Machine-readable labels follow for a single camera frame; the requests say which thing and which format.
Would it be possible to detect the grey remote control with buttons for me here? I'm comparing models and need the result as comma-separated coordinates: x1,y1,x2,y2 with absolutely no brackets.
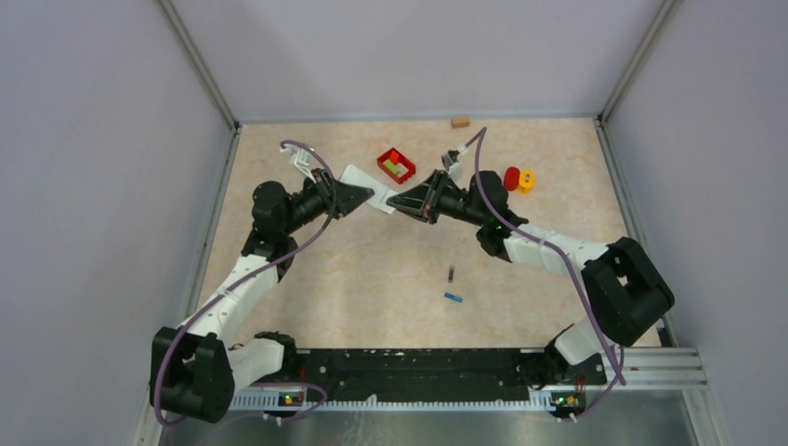
339,164,397,215

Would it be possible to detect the red toy bin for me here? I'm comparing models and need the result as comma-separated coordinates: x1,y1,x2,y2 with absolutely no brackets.
376,147,416,185

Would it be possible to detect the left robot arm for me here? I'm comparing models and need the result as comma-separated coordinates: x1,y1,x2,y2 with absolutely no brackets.
150,168,375,426

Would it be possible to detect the blue AAA battery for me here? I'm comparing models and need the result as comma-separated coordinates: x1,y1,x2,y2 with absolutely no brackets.
443,293,463,303

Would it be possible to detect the purple cable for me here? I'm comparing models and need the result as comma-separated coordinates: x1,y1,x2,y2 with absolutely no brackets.
463,127,626,422
152,139,340,427

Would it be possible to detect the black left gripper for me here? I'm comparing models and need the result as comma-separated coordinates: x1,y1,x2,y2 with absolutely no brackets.
281,167,374,235

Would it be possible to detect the tan wooden block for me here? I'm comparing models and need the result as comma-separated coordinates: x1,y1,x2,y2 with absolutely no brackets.
451,116,470,129

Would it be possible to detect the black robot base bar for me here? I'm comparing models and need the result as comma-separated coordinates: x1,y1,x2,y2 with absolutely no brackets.
261,348,608,402

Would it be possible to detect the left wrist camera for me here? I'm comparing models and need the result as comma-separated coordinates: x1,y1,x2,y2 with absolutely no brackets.
285,145,315,182

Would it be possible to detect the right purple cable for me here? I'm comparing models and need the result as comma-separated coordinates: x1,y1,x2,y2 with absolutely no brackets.
463,127,626,422

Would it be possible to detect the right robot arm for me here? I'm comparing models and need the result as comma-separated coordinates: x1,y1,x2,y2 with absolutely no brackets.
387,170,675,383

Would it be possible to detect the red oval toy block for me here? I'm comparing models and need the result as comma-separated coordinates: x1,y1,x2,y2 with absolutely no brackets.
503,166,520,191

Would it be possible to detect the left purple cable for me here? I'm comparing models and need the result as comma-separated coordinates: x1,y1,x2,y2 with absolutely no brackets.
152,139,340,427

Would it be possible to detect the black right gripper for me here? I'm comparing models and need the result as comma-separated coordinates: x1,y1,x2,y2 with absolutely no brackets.
387,170,487,228

